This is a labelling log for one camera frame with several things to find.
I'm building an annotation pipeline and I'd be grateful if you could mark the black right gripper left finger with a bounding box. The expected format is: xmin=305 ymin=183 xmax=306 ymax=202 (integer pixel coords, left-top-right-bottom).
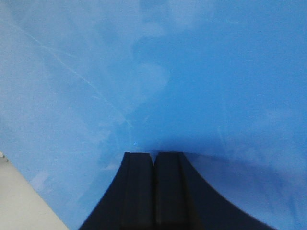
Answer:
xmin=80 ymin=152 xmax=154 ymax=230

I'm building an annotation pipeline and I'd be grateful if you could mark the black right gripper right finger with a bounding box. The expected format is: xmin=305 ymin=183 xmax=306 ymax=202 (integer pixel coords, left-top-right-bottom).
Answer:
xmin=154 ymin=152 xmax=272 ymax=230

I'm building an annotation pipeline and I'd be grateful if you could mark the blue door panel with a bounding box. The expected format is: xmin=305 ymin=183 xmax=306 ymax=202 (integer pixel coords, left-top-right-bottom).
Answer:
xmin=0 ymin=0 xmax=307 ymax=230

